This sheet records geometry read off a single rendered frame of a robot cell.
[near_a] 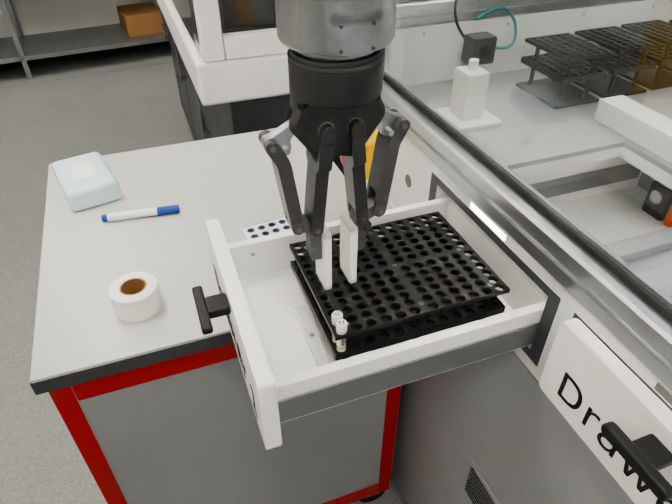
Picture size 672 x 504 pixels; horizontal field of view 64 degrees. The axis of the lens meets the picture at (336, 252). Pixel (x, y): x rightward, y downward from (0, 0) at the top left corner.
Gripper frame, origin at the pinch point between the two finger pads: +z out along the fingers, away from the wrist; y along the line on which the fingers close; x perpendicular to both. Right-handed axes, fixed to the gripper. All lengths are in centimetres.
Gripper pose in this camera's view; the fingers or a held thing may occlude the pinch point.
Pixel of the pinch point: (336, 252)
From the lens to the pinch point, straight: 54.1
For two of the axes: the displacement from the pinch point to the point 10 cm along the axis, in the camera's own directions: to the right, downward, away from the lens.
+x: -3.5, -5.8, 7.3
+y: 9.3, -2.2, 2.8
